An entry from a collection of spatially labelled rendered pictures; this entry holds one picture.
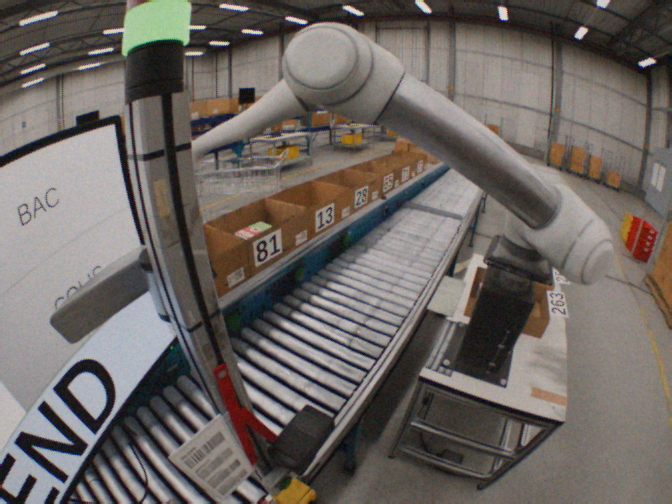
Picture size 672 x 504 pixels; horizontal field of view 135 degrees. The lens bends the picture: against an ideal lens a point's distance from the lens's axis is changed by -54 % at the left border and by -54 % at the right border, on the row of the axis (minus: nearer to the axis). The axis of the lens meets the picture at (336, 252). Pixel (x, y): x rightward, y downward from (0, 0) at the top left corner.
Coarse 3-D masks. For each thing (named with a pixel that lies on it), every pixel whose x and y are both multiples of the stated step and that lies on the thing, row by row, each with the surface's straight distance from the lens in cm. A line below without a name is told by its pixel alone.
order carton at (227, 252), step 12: (204, 228) 134; (216, 240) 129; (228, 240) 121; (240, 240) 114; (216, 252) 133; (228, 252) 108; (240, 252) 112; (216, 264) 106; (228, 264) 110; (240, 264) 114; (216, 276) 108; (216, 288) 110; (228, 288) 114
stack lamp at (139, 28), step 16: (128, 0) 24; (144, 0) 22; (160, 0) 22; (176, 0) 22; (128, 16) 23; (144, 16) 22; (160, 16) 22; (176, 16) 22; (128, 32) 22; (144, 32) 21; (160, 32) 21; (176, 32) 22; (128, 48) 22
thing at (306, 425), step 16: (304, 416) 51; (320, 416) 51; (288, 432) 50; (304, 432) 50; (320, 432) 50; (272, 448) 50; (288, 448) 49; (304, 448) 49; (320, 448) 52; (288, 464) 49; (304, 464) 50
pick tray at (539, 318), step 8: (480, 272) 150; (480, 280) 152; (472, 288) 148; (536, 288) 154; (544, 288) 154; (472, 296) 142; (536, 296) 156; (544, 296) 151; (472, 304) 126; (536, 304) 155; (544, 304) 147; (464, 312) 129; (536, 312) 149; (544, 312) 143; (528, 320) 129; (536, 320) 130; (544, 320) 130; (528, 328) 132; (536, 328) 132; (544, 328) 133; (536, 336) 135
